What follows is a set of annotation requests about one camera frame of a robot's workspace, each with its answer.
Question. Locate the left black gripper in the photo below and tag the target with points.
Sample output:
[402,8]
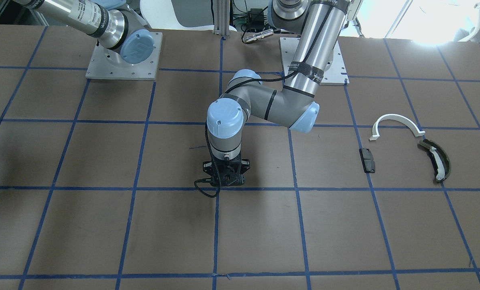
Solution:
[206,166]

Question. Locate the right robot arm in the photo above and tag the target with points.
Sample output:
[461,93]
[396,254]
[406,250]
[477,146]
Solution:
[113,23]

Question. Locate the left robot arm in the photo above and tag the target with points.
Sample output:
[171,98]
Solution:
[318,23]

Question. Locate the black brake pad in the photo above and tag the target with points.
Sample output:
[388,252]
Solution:
[367,159]

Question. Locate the white chair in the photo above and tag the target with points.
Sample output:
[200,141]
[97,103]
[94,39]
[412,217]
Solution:
[183,15]

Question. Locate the green brake shoe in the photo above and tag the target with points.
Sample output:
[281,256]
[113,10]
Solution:
[439,159]

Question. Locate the aluminium frame post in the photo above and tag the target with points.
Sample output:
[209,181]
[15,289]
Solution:
[221,17]

